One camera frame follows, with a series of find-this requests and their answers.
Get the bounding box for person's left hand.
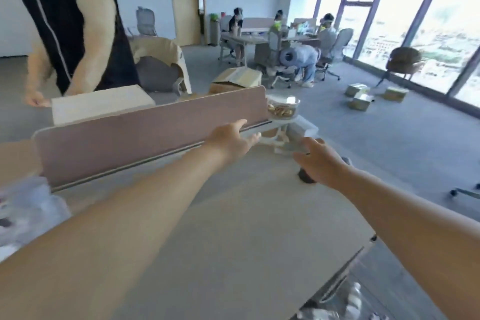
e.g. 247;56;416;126
203;119;262;173

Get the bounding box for person's right hand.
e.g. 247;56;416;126
292;137;356;191

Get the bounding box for person's right forearm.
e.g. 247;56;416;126
337;167;480;320

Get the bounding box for person's left forearm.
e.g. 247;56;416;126
0;143;228;320

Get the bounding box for small dark round object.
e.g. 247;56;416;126
298;169;318;185

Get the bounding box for clear plastic box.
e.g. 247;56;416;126
259;115;320;156

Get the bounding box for clear tub of snacks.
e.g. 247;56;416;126
265;94;301;120

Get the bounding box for open brown cardboard box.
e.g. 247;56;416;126
208;66;263;95

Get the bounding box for small yellow-green carton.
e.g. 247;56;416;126
382;86;410;103
348;92;375;112
344;83;371;98

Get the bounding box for grey office table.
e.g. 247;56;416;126
220;29;322;67

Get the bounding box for grey trash bin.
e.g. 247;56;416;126
209;13;220;47

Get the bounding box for brown desk divider panel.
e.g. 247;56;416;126
31;85;272;193

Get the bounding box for chair with beige jacket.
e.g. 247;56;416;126
128;36;193;96

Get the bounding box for light grey office chair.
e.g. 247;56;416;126
317;28;354;82

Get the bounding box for wooden door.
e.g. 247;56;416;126
166;0;202;47

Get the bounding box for grey mesh office chair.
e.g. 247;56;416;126
135;6;158;38

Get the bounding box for brown armchair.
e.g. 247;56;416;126
376;47;427;88

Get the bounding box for closed beige cardboard box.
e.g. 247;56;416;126
50;84;157;126

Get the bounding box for chair wheel base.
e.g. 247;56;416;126
449;187;480;201

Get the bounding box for white desk leg frame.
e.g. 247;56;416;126
305;234;377;311

